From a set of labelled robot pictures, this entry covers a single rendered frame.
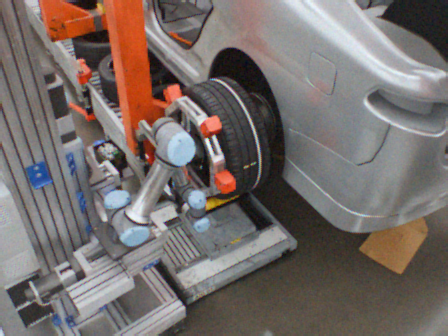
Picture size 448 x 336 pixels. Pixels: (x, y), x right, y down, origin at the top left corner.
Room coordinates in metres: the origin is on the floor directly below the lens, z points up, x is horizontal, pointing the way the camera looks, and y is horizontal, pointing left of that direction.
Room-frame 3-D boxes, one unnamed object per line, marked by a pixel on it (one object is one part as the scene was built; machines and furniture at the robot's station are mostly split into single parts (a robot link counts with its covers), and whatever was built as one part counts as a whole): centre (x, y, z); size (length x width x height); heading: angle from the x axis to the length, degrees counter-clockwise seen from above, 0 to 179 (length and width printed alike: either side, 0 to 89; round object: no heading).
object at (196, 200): (1.47, 0.09, 0.95); 0.11 x 0.08 x 0.11; 31
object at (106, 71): (3.57, 0.69, 0.39); 0.66 x 0.66 x 0.24
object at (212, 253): (2.10, 0.01, 0.13); 0.50 x 0.36 x 0.10; 31
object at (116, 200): (1.40, 0.43, 0.98); 0.13 x 0.12 x 0.14; 31
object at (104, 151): (2.31, 0.69, 0.51); 0.20 x 0.14 x 0.13; 38
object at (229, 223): (2.06, -0.02, 0.32); 0.40 x 0.30 x 0.28; 31
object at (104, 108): (3.49, 1.11, 0.28); 2.47 x 0.09 x 0.22; 31
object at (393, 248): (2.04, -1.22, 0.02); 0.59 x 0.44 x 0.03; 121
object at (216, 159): (1.97, 0.13, 0.85); 0.54 x 0.07 x 0.54; 31
